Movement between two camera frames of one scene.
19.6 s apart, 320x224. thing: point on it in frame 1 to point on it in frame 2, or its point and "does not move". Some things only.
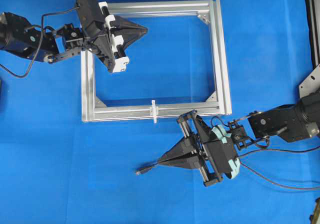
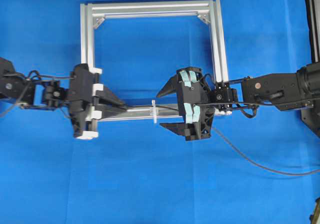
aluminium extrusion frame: (94, 110) does not move
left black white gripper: (98, 27) to (83, 90)
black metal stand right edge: (311, 86) does not move
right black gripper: (218, 158) to (195, 102)
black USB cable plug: (141, 170) to (226, 137)
